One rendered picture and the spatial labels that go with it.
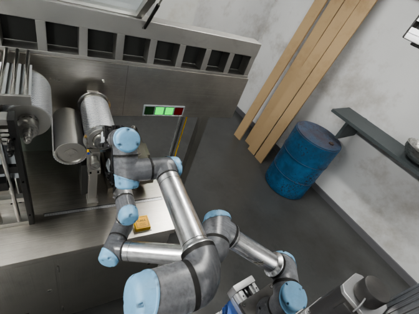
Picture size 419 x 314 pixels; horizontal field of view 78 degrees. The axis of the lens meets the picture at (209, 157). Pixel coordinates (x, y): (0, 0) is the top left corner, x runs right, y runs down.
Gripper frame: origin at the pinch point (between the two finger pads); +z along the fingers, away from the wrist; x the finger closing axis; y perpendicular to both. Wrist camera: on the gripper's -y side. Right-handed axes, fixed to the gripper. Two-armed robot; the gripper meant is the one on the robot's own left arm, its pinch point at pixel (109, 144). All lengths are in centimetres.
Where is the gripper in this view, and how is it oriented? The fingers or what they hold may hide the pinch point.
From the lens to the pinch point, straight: 115.8
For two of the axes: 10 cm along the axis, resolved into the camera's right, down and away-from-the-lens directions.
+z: -5.0, -0.6, 8.6
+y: -0.3, -10.0, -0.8
